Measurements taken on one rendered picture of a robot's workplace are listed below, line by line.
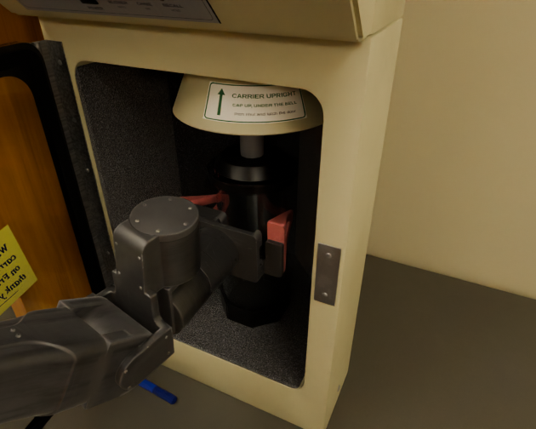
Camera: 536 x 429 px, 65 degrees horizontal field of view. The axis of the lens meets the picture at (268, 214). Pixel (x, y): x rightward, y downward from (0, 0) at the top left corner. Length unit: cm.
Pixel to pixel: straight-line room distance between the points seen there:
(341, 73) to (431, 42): 43
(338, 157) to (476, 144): 46
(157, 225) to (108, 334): 9
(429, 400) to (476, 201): 35
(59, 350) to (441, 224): 69
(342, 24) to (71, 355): 28
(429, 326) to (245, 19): 59
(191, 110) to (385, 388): 46
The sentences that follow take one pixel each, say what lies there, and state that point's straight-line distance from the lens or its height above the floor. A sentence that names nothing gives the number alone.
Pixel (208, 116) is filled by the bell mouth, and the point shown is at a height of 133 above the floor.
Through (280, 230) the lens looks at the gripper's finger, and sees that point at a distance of 45.
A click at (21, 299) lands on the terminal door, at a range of 50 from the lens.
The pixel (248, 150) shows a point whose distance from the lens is 48.
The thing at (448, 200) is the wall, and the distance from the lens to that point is 82.
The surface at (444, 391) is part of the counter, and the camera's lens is 68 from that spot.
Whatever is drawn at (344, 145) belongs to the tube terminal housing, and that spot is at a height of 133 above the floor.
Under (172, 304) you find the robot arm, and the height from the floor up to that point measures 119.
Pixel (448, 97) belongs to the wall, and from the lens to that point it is 76.
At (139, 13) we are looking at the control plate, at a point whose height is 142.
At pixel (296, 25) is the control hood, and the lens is 29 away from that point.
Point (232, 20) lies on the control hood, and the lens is 31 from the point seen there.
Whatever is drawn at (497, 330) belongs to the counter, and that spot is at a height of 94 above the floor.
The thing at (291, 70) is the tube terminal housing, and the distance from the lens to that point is 33.
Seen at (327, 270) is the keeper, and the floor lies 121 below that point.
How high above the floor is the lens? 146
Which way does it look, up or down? 32 degrees down
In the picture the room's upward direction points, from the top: straight up
